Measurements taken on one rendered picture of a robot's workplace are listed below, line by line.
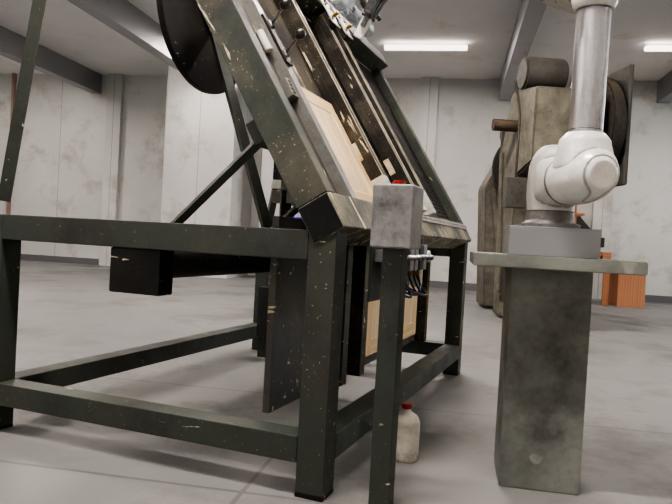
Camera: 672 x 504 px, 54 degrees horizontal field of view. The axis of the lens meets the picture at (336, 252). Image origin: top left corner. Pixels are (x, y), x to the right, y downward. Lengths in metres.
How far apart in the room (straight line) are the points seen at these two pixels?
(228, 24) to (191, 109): 9.49
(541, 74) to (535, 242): 5.34
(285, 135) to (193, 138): 9.57
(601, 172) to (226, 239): 1.12
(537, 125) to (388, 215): 5.04
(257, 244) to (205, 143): 9.48
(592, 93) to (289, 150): 0.92
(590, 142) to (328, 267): 0.85
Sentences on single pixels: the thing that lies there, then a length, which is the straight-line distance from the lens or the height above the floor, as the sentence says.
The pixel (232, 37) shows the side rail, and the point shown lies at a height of 1.37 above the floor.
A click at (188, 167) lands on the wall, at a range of 11.49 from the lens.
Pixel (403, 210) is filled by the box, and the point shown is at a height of 0.86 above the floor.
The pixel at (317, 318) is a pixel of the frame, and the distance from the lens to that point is 1.92.
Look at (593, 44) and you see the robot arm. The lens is 2.18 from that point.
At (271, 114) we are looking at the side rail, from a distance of 2.01.
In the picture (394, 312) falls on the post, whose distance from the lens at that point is 1.87.
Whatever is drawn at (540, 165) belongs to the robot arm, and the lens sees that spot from 2.24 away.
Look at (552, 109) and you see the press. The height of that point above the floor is 2.15.
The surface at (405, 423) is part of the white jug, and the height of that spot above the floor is 0.14.
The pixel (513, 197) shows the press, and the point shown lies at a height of 1.27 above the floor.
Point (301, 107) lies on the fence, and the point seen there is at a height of 1.20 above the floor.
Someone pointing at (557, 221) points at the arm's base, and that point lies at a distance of 2.23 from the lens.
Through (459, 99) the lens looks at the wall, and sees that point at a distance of 12.04.
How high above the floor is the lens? 0.77
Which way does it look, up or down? 1 degrees down
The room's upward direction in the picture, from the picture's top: 3 degrees clockwise
